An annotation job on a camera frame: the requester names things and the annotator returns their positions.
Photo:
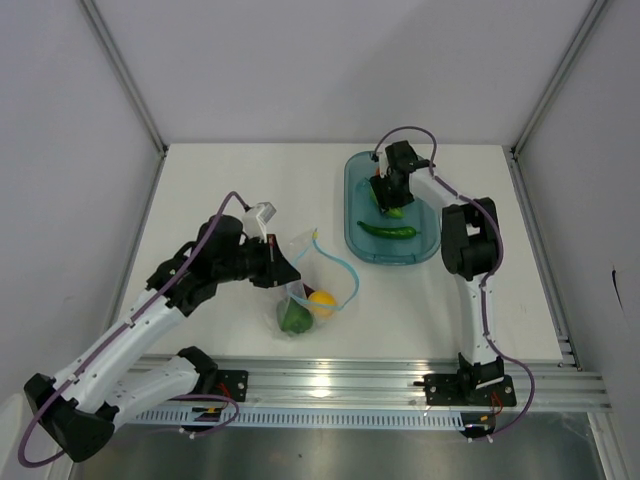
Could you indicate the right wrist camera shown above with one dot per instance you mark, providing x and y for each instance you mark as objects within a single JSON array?
[{"x": 381, "y": 161}]

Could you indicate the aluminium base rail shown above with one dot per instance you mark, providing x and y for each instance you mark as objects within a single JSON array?
[{"x": 390, "y": 384}]

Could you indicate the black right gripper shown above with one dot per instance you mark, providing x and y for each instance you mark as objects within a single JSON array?
[{"x": 385, "y": 202}]

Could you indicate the dark green chili pepper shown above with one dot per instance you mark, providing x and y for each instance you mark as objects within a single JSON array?
[{"x": 391, "y": 233}]

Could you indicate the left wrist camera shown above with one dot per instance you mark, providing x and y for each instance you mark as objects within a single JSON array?
[{"x": 256, "y": 218}]

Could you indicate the white slotted cable duct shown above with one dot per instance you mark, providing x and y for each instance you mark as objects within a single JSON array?
[{"x": 303, "y": 418}]

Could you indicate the clear zip top bag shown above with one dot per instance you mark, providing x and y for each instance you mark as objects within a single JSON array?
[{"x": 321, "y": 270}]

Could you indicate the green bell pepper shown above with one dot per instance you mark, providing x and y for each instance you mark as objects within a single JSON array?
[{"x": 293, "y": 318}]

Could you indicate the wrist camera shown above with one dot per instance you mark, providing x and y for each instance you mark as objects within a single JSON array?
[
  {"x": 381, "y": 161},
  {"x": 256, "y": 218}
]

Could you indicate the yellow lemon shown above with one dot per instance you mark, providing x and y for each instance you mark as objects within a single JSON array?
[{"x": 322, "y": 304}]

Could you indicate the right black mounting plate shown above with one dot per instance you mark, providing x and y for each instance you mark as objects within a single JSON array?
[{"x": 448, "y": 390}]

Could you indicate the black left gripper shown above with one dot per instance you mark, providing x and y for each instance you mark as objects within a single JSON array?
[{"x": 281, "y": 271}]

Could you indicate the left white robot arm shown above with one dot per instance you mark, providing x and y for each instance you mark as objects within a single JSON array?
[{"x": 83, "y": 405}]

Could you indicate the right aluminium frame post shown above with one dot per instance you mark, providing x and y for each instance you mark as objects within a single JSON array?
[{"x": 577, "y": 45}]

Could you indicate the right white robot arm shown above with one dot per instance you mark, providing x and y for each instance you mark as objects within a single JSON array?
[{"x": 471, "y": 250}]

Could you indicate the left aluminium frame post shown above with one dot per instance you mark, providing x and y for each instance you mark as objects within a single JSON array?
[{"x": 122, "y": 73}]

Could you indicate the aluminium frame post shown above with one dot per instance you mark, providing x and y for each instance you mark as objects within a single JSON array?
[
  {"x": 577, "y": 45},
  {"x": 122, "y": 73}
]

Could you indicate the green cucumber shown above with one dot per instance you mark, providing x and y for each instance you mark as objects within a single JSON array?
[{"x": 393, "y": 213}]

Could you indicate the teal plastic tub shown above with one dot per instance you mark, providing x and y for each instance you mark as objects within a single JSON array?
[{"x": 358, "y": 206}]

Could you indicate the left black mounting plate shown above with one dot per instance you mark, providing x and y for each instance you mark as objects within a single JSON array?
[{"x": 232, "y": 384}]

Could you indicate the purple eggplant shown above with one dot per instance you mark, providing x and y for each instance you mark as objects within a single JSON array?
[{"x": 308, "y": 290}]

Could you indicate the black mounting plate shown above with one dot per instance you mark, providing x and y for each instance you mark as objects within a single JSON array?
[
  {"x": 448, "y": 390},
  {"x": 232, "y": 384}
]

